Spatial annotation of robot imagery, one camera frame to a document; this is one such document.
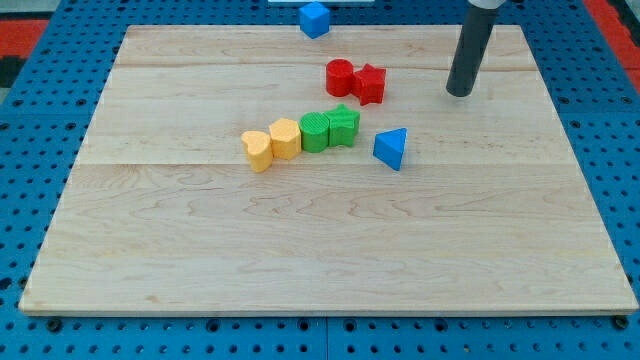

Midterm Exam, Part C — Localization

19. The green star block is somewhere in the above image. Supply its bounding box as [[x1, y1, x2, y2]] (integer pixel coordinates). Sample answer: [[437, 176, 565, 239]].
[[324, 104, 360, 147]]

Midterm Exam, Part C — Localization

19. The red star block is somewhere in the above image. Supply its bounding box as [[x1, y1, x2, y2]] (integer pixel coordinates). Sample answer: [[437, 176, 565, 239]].
[[352, 64, 386, 106]]

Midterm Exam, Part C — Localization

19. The yellow hexagon block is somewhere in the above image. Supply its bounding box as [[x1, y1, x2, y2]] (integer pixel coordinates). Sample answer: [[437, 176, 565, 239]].
[[269, 118, 302, 160]]

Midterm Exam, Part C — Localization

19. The green cylinder block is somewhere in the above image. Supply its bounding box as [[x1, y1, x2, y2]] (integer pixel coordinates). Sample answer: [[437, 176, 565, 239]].
[[299, 112, 329, 153]]

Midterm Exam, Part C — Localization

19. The yellow heart block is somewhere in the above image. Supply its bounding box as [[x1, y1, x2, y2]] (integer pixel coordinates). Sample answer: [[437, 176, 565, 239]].
[[241, 130, 273, 173]]

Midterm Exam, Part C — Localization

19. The blue triangle block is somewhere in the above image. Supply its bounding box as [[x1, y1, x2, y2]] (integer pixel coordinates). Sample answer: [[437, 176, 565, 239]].
[[373, 128, 407, 171]]

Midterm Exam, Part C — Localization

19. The light wooden board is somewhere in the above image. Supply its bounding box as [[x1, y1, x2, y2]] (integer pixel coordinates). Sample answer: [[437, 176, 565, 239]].
[[19, 25, 638, 317]]

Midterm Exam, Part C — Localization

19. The red cylinder block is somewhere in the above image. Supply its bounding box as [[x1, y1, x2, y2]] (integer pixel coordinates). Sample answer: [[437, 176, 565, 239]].
[[325, 58, 354, 97]]

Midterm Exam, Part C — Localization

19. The blue cube block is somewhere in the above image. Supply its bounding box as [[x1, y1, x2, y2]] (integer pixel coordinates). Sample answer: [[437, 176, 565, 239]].
[[298, 2, 330, 39]]

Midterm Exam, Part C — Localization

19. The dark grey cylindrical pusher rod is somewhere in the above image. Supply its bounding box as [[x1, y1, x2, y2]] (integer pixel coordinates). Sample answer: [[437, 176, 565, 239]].
[[446, 2, 499, 97]]

